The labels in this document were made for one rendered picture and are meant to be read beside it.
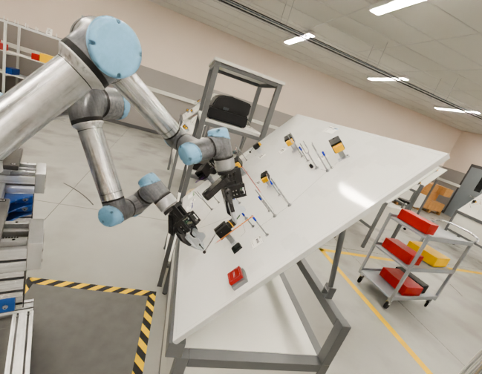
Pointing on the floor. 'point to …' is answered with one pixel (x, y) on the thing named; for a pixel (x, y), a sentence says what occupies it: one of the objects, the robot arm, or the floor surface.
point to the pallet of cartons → (435, 197)
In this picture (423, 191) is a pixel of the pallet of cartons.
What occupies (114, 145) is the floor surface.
